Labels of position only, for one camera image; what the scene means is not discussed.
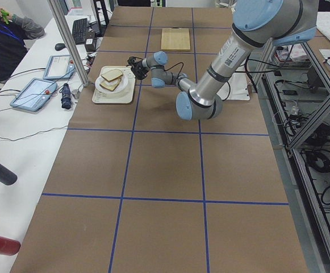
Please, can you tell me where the seated person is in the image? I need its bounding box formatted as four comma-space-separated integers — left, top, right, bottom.
0, 9, 45, 84

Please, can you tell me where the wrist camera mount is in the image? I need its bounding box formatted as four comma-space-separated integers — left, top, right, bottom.
127, 56, 143, 68

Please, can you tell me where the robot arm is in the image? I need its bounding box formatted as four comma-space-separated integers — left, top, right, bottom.
128, 0, 319, 120

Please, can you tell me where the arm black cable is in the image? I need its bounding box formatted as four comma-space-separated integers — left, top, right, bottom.
163, 61, 189, 81

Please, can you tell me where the teach pendant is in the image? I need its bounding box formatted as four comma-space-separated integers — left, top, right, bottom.
43, 55, 76, 80
10, 78, 57, 112

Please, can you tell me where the white round plate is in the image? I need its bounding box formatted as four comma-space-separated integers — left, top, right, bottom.
95, 75, 128, 94

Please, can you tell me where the black keyboard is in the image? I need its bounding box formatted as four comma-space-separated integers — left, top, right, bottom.
72, 18, 89, 44

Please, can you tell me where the far teach pendant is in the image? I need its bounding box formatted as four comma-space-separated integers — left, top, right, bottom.
43, 55, 76, 80

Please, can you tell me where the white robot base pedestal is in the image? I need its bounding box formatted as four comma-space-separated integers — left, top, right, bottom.
217, 73, 250, 101

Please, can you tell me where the bread slice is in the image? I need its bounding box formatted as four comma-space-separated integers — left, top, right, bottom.
101, 69, 123, 81
99, 80, 120, 92

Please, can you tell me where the black power adapter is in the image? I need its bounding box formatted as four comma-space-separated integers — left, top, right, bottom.
85, 38, 97, 52

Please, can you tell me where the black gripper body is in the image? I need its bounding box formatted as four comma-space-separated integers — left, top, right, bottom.
132, 63, 148, 80

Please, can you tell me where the small metal cylinder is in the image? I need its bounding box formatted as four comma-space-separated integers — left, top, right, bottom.
71, 89, 80, 100

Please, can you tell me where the black computer mouse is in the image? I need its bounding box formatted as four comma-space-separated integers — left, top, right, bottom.
55, 43, 66, 51

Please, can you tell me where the wooden cutting board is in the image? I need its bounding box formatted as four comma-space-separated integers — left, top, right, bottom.
161, 27, 191, 52

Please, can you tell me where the folded dark umbrella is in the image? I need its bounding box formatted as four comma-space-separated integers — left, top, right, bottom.
61, 83, 72, 110

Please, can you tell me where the near teach pendant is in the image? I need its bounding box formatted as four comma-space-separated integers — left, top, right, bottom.
10, 78, 57, 112

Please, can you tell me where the aluminium frame post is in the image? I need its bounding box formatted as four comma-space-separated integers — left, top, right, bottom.
47, 0, 90, 88

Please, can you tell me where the red bottle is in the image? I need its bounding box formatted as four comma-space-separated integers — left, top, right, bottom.
0, 236, 21, 256

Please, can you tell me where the cream bear tray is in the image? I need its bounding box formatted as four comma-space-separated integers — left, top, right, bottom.
92, 66, 136, 104

